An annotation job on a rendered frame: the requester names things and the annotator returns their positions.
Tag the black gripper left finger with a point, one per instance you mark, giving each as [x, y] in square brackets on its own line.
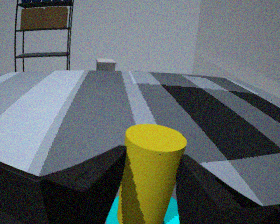
[82, 194]

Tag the cyan circle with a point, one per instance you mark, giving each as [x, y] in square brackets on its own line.
[171, 217]

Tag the yellow cylinder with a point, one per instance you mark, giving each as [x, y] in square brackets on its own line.
[153, 156]

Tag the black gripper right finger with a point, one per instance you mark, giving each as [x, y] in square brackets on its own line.
[202, 198]

